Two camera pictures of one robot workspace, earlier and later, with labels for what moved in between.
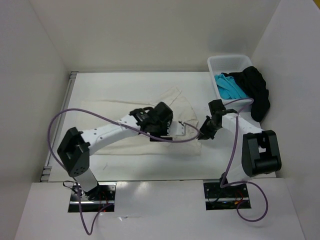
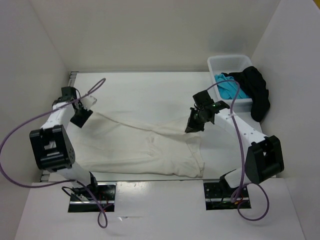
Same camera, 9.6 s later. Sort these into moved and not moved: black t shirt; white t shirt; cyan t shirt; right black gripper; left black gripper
Moved: right black gripper; left black gripper; white t shirt
Not moved: cyan t shirt; black t shirt
